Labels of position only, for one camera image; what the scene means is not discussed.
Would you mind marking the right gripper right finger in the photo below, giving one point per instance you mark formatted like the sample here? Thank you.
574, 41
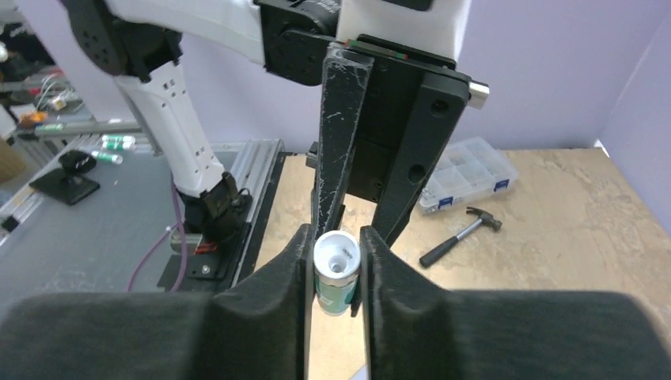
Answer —
416, 329

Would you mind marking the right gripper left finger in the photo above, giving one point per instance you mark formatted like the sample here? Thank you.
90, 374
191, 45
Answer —
255, 330

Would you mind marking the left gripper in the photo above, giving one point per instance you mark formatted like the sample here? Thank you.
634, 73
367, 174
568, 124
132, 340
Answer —
395, 122

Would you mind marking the green white glue stick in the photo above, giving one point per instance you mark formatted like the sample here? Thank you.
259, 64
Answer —
336, 259

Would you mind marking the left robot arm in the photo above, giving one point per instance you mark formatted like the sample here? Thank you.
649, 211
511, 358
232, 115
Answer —
137, 43

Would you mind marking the clear plastic organizer box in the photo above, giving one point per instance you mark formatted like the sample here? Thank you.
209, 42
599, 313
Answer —
467, 171

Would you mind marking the black hammer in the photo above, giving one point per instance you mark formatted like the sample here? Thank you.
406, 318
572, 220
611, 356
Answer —
484, 218

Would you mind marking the spare glue stick lower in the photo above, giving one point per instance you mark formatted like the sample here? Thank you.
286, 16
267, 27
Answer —
103, 156

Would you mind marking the spare glue stick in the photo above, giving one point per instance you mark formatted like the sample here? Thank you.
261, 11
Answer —
103, 156
118, 139

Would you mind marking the spare glue stick upper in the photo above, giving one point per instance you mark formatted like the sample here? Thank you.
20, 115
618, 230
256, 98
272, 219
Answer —
118, 139

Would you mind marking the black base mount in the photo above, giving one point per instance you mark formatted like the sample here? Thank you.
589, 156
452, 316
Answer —
214, 269

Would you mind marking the black camera stand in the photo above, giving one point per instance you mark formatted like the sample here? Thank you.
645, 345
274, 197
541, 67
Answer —
67, 183

